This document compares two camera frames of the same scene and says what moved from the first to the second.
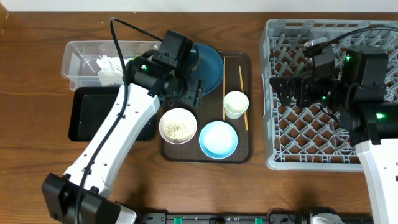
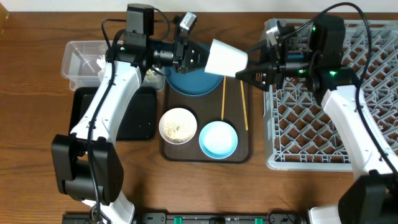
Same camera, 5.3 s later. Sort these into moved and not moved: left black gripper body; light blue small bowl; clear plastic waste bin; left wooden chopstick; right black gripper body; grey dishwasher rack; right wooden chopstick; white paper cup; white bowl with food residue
Moved: left black gripper body; right black gripper body; white paper cup
Not moved: white bowl with food residue; right wooden chopstick; light blue small bowl; left wooden chopstick; clear plastic waste bin; grey dishwasher rack
